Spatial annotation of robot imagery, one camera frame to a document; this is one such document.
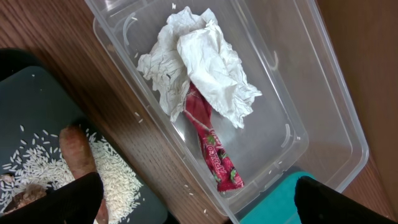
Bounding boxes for brown carrot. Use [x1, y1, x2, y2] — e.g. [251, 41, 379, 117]
[60, 126, 109, 223]

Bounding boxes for brown meat patty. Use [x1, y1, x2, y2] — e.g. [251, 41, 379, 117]
[4, 184, 47, 214]

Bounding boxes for pile of white rice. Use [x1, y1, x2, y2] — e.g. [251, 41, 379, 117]
[1, 129, 143, 223]

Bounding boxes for red snack wrapper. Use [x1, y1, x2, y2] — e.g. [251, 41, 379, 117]
[183, 83, 244, 192]

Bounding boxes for black plastic tray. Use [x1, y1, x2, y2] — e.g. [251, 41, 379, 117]
[1, 48, 175, 223]

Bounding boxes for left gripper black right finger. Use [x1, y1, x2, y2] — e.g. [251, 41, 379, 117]
[294, 176, 397, 224]

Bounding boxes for teal serving tray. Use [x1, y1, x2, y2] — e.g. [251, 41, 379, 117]
[236, 167, 313, 224]

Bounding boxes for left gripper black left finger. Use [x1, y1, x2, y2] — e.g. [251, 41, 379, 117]
[1, 172, 104, 224]

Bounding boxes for clear plastic storage bin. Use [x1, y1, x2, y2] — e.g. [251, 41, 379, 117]
[86, 0, 369, 223]

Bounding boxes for white tissue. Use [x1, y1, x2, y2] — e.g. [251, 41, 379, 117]
[137, 7, 262, 128]

